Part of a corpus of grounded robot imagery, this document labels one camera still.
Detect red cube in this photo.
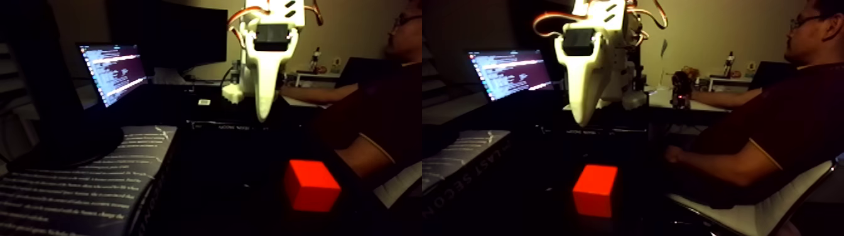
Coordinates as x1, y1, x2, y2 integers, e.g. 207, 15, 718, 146
284, 159, 342, 213

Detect person's left hand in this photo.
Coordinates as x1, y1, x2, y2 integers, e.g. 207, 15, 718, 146
664, 145, 686, 165

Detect person's right hand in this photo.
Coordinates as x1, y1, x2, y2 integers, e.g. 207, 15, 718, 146
678, 87, 697, 109

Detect thin black box white lettering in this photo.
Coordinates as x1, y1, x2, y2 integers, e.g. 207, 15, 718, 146
187, 120, 273, 132

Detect open laptop with lit screen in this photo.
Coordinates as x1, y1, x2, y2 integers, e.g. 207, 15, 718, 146
77, 43, 159, 110

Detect black monitor with round base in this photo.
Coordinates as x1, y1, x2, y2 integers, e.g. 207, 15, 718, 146
0, 0, 125, 171

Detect white chair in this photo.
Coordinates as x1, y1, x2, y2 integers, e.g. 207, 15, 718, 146
666, 154, 844, 236

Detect person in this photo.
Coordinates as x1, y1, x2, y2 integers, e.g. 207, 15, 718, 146
664, 0, 844, 212

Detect dark-framed glasses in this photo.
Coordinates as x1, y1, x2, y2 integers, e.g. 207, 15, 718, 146
789, 13, 825, 31

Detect red orange servo cable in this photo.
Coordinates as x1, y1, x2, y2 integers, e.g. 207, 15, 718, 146
227, 0, 325, 35

